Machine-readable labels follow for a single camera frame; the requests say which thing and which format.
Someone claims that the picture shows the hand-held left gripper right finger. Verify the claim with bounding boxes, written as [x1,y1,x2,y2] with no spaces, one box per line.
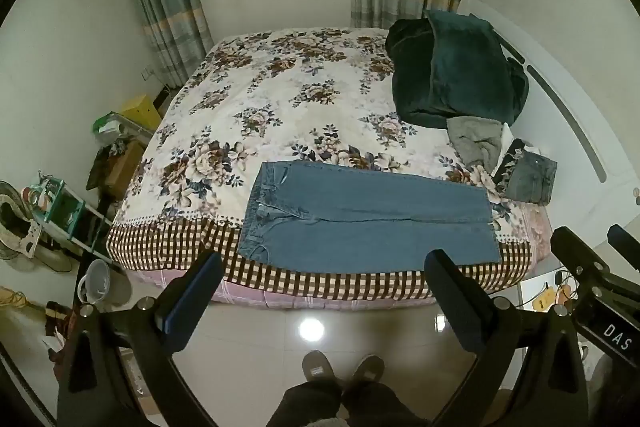
[424,249,591,427]

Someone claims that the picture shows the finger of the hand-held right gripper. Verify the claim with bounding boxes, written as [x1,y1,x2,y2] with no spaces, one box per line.
[550,226,614,291]
[607,224,640,259]

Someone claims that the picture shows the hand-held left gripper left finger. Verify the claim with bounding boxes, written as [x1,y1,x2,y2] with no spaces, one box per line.
[56,251,224,427]

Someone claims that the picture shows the blue jeans pants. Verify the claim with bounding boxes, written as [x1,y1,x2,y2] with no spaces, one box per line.
[236,160,502,274]

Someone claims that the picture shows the white nightstand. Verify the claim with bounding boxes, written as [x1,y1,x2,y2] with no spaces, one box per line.
[517,252,581,314]

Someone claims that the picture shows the folded grey jeans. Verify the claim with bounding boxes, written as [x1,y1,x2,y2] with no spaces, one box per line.
[505,152,558,206]

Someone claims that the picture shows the white bucket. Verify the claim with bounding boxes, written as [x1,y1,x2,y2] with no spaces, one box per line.
[77,259,112,305]

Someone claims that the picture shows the person's right shoe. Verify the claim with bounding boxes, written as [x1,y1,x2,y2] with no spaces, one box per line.
[352,354,386,389]

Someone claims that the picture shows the person's shoe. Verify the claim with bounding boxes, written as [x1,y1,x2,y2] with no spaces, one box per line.
[352,354,386,389]
[302,350,336,389]

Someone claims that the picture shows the dark patterned cloth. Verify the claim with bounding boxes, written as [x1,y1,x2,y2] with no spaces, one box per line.
[492,138,526,195]

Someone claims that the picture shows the white headboard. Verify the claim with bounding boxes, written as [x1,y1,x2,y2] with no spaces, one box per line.
[457,0,640,253]

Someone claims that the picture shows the person's right leg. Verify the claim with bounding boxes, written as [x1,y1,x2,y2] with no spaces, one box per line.
[342,382,434,427]

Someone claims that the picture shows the dark red cloth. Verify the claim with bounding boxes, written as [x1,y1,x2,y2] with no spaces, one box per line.
[45,301,81,339]

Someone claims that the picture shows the white cloth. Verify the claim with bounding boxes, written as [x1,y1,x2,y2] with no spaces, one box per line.
[495,123,517,170]

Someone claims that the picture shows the person's left shoe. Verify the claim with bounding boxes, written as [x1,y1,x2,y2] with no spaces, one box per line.
[302,350,336,389]

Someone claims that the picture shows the cardboard box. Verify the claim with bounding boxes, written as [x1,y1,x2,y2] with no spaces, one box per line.
[107,142,147,198]

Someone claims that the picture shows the teal shelf rack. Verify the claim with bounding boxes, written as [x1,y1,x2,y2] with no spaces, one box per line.
[20,172,113,258]

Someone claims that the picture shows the grey fleece cloth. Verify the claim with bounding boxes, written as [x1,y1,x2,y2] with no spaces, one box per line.
[446,117,506,168]

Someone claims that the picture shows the yellow box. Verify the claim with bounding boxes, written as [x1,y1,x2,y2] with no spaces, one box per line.
[119,94,163,131]

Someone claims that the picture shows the standing fan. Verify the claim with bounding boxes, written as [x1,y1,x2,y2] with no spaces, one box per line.
[0,179,73,275]

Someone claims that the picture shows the bed with floral sheet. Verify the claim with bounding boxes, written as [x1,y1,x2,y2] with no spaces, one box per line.
[106,27,553,308]

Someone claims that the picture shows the dark green blanket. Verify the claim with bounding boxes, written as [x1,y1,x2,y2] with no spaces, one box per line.
[385,9,530,129]

